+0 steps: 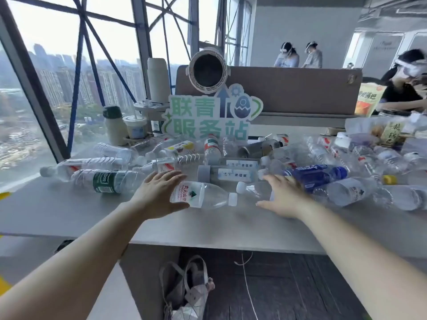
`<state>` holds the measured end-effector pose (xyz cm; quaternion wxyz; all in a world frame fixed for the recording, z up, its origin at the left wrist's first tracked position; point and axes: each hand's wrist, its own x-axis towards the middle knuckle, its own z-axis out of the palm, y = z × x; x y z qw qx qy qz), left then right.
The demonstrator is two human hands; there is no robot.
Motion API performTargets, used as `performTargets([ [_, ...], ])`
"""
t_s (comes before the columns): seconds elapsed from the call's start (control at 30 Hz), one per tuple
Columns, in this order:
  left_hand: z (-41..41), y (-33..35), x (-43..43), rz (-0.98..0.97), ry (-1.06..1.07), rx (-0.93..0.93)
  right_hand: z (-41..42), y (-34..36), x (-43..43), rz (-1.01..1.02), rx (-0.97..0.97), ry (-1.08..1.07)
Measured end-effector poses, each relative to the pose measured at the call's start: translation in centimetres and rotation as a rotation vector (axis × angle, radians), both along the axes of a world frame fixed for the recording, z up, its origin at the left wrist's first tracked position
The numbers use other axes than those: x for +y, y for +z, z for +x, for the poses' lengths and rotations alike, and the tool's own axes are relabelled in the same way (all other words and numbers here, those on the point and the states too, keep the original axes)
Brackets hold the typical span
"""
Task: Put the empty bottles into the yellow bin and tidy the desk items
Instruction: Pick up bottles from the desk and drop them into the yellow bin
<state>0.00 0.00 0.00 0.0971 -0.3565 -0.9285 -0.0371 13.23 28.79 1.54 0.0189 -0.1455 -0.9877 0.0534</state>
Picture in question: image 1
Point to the small unlabelled plastic bottle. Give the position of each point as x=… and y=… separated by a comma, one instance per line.
x=252, y=189

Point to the triangle print label plastic bottle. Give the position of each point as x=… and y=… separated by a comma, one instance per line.
x=200, y=194

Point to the person's right forearm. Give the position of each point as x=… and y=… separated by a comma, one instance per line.
x=367, y=263

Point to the cream thermos with green lid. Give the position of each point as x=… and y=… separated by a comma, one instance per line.
x=115, y=129

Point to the dark metal window frame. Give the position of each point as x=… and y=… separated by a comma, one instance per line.
x=143, y=46

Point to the tall cream cylinder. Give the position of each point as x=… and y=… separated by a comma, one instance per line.
x=158, y=79

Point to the milk tea cup with straw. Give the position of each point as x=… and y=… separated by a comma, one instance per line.
x=135, y=128

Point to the person's left hand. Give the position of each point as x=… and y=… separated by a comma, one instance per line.
x=153, y=196

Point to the brown paper cup holder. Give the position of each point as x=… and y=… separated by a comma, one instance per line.
x=133, y=141

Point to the white geometric handbag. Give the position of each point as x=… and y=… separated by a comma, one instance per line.
x=193, y=296

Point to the clear snack bag yellow label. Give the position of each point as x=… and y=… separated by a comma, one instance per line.
x=393, y=131

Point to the white round stand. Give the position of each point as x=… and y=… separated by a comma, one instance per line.
x=150, y=109

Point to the green white standing sign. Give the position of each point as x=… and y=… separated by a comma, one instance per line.
x=200, y=111

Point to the white vr headset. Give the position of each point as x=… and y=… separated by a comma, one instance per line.
x=308, y=48
x=413, y=69
x=284, y=51

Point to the bronze metal can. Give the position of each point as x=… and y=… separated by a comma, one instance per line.
x=257, y=148

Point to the pile of clear bottles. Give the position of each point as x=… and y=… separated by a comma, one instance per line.
x=350, y=191

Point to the person's right hand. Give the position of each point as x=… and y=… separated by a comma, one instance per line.
x=288, y=199

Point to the person's left forearm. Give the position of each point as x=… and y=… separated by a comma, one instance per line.
x=66, y=273

